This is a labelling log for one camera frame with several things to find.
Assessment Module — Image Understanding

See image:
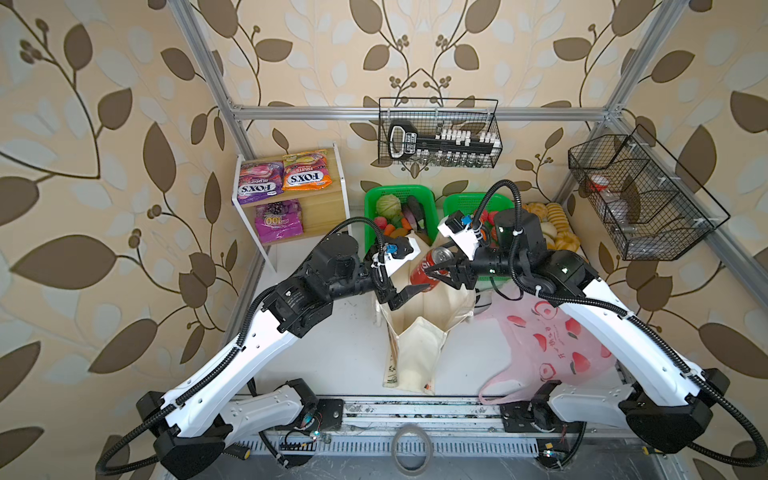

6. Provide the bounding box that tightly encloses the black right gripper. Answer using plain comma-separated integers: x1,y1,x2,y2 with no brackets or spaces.
424,240,525,290

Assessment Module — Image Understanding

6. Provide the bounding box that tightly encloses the red cola can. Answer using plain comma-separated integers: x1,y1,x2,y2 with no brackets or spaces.
409,247,454,291

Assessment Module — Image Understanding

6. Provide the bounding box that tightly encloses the cream floral tote bag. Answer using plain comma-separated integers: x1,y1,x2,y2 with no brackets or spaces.
376,233,478,395

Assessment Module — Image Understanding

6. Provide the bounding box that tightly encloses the purple lot 100 candy bag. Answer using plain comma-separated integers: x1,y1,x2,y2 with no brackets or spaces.
254,200,304,243

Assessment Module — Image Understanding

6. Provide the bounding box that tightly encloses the orange fox's candy bag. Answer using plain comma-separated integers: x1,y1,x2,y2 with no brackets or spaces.
283,150,333,191

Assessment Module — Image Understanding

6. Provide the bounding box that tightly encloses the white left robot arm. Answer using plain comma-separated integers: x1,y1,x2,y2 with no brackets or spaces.
95,232,423,479

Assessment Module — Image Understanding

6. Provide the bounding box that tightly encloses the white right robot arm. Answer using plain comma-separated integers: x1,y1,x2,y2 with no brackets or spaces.
428,208,767,468

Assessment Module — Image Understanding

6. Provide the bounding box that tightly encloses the green fruit basket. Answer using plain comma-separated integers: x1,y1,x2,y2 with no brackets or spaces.
443,193,514,248

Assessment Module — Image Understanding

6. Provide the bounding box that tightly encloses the purple eggplant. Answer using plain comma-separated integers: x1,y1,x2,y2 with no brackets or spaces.
403,195,427,233

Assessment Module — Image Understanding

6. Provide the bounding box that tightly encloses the green vegetable basket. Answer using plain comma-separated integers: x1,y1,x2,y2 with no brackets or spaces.
364,185,439,244

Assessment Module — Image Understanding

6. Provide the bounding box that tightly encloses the green cabbage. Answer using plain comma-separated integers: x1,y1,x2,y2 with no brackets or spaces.
375,194,402,220

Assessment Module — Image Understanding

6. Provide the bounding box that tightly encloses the bread tray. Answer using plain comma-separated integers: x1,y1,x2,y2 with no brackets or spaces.
523,202,581,253

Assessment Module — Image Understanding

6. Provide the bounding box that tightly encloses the white wooden shelf rack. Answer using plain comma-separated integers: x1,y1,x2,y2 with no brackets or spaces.
231,142,351,272

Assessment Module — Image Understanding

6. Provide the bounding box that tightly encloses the pink plastic bag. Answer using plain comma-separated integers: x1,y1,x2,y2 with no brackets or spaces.
478,292,616,405

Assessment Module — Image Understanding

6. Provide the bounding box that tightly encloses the black white tool set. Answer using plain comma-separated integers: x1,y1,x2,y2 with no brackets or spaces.
384,120,503,163

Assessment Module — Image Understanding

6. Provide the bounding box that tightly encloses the purple fox's candy bag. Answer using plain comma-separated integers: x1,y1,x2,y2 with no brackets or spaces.
237,161,284,205

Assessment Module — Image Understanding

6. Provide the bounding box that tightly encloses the black wire wall basket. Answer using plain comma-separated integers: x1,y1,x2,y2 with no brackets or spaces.
377,96,503,170

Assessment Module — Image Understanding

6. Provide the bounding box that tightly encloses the black wire side basket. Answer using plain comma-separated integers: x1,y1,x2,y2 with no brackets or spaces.
568,125,731,262

